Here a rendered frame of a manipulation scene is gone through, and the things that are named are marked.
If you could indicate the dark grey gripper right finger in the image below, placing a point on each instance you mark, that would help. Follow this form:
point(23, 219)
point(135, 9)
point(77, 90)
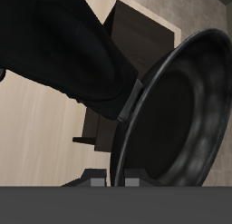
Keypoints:
point(134, 177)

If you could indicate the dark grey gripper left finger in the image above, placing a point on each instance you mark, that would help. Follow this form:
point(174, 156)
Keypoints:
point(95, 177)

